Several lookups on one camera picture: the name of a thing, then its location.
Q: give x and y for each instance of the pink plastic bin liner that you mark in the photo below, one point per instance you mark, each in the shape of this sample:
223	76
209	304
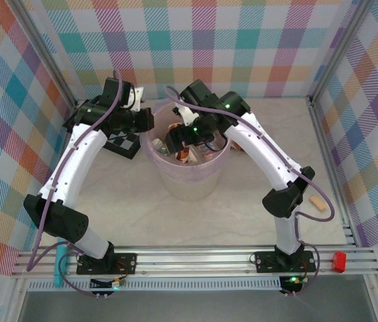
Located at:
160	117

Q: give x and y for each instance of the clear plastic bottle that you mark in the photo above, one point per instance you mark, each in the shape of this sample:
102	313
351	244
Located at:
160	145

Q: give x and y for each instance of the brown drink package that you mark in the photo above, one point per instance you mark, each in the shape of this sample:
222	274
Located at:
236	146
175	127

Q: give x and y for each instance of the white box orange logo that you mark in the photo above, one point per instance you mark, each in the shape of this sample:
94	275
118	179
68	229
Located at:
198	157

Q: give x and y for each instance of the beige round waste bin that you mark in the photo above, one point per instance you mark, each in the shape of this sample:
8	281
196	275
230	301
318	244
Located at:
189	192

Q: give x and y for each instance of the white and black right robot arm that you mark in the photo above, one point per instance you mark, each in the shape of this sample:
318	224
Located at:
262	147

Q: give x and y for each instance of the small wooden block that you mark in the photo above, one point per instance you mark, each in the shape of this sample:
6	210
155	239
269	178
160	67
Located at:
318	203

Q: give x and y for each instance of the left controller board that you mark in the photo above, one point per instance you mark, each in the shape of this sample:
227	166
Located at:
103	284

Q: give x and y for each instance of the controller board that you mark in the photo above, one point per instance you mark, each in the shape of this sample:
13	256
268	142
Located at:
291	283
103	284

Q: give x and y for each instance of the teal plastic tool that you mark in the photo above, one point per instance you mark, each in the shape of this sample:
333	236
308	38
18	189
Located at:
60	268

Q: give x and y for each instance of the right controller board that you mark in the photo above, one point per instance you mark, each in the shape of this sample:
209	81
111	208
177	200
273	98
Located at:
291	283

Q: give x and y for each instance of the red plastic block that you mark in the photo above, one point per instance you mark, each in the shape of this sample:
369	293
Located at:
339	262

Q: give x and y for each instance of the aluminium frame post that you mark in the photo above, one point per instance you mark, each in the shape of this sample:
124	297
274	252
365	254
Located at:
50	58
339	50

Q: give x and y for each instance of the aluminium mounting rail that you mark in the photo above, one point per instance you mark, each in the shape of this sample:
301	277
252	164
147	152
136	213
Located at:
192	260

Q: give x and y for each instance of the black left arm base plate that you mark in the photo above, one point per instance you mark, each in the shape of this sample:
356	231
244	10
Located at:
125	263

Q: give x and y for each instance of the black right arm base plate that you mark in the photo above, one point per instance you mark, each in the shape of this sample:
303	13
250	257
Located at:
266	261

